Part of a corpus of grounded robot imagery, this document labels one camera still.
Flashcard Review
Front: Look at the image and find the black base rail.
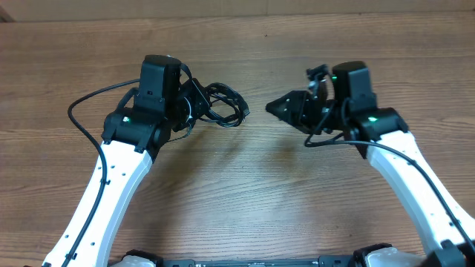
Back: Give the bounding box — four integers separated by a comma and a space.
109, 255, 366, 267

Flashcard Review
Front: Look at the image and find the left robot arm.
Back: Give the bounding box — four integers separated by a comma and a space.
43, 55, 197, 266

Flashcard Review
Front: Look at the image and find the thick black usb cable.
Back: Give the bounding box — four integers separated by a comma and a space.
198, 82, 251, 129

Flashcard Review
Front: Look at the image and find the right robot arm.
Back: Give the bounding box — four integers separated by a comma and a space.
266, 61, 474, 266

